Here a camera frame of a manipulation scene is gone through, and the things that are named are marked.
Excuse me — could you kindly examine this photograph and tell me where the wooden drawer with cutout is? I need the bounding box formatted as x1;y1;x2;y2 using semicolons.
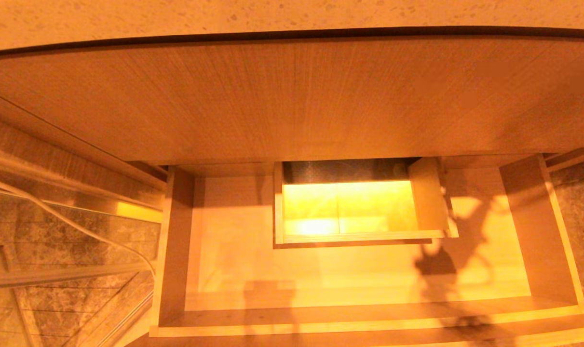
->
149;153;584;347

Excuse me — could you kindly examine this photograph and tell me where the wooden vanity cabinet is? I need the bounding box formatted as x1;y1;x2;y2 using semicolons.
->
0;30;584;192

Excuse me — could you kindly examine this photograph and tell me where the thin white cable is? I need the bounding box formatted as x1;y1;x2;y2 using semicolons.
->
0;173;156;276

